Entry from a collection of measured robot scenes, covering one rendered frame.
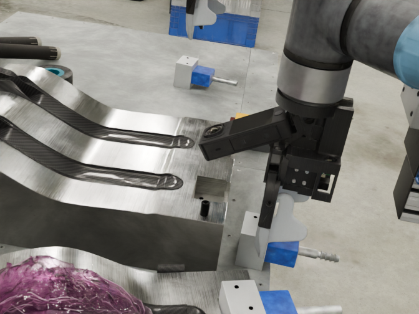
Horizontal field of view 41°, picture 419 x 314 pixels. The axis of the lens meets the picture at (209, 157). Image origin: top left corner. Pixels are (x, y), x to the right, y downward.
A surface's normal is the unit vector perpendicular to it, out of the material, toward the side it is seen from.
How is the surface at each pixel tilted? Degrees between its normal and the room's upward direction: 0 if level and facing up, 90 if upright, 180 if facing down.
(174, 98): 0
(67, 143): 23
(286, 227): 75
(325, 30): 107
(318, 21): 101
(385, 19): 60
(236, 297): 0
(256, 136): 91
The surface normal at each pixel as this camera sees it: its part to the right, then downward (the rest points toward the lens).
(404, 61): -0.75, 0.45
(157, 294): 0.27, -0.84
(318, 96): 0.07, 0.52
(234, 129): -0.39, -0.83
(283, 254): -0.19, 0.48
